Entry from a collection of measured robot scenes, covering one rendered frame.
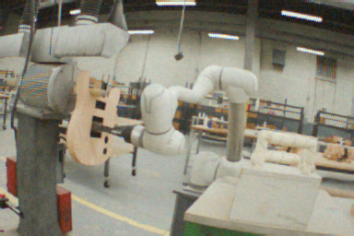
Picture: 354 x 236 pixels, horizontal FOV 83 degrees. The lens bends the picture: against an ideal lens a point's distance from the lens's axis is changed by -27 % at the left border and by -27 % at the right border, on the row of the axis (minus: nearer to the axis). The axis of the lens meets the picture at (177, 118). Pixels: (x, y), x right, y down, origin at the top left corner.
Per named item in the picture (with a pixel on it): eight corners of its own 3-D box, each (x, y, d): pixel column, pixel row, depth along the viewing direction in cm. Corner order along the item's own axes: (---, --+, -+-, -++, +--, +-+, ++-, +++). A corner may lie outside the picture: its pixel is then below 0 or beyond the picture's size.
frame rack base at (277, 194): (227, 220, 71) (241, 168, 70) (231, 205, 86) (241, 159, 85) (307, 229, 64) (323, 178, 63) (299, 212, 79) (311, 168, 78)
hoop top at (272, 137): (258, 141, 70) (260, 131, 70) (257, 140, 73) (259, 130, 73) (317, 151, 65) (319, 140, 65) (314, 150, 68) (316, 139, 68)
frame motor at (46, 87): (11, 105, 117) (17, 60, 116) (41, 106, 143) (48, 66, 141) (52, 116, 104) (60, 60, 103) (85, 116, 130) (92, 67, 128)
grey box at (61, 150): (41, 178, 139) (45, 93, 136) (51, 175, 149) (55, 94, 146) (54, 185, 134) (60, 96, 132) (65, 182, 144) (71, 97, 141)
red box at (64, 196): (39, 220, 143) (36, 173, 141) (50, 216, 154) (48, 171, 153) (62, 235, 135) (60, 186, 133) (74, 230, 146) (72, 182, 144)
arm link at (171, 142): (154, 139, 115) (149, 114, 107) (189, 146, 110) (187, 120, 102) (144, 156, 107) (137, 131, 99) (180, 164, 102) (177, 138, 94)
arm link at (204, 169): (194, 178, 183) (200, 147, 181) (218, 182, 175) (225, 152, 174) (185, 182, 168) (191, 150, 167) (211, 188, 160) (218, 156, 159)
